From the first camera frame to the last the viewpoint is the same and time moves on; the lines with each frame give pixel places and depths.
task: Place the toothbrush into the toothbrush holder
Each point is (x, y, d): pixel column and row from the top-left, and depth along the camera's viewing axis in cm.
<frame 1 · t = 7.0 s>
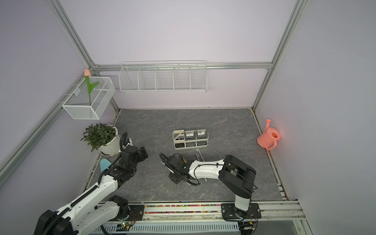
left hand: (138, 150, 84), fingers open
right hand: (173, 172, 86), fingers open
white toothbrush holder caddy: (184, 139, 93), point 10 cm above the table
potted green plant: (103, 137, 84), point 18 cm above the table
teal garden trowel: (104, 164, 95), on the table
teal thin toothbrush: (200, 155, 96), on the table

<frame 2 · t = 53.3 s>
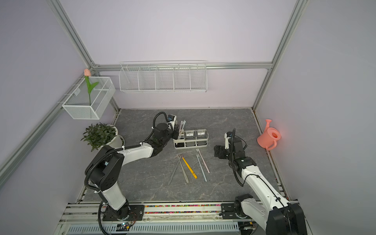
left hand: (178, 125, 91), fingers closed
right hand: (220, 146, 86), fingers open
yellow toothbrush: (189, 168, 91), on the table
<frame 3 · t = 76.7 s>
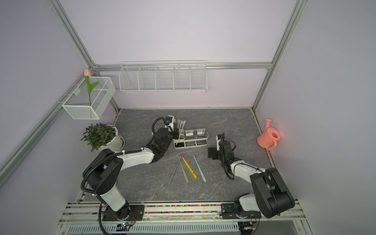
left hand: (176, 123, 88), fingers closed
right hand: (214, 147, 93), fingers open
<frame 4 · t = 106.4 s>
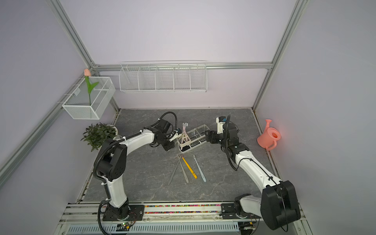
left hand: (171, 145, 94), fingers closed
right hand: (209, 130, 84), fingers open
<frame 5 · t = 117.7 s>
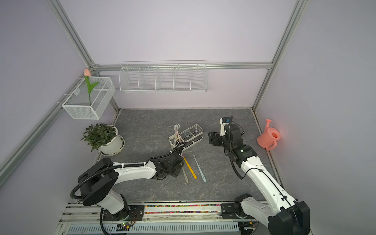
left hand: (176, 168, 88), fingers closed
right hand: (214, 132, 79), fingers open
white toothbrush holder caddy: (190, 136, 103), point 3 cm above the table
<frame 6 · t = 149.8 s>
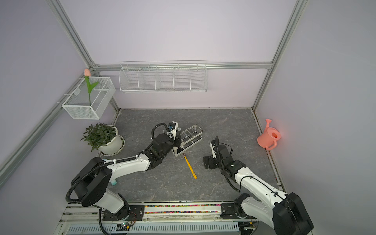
left hand: (180, 130, 84), fingers closed
right hand: (210, 156, 86), fingers open
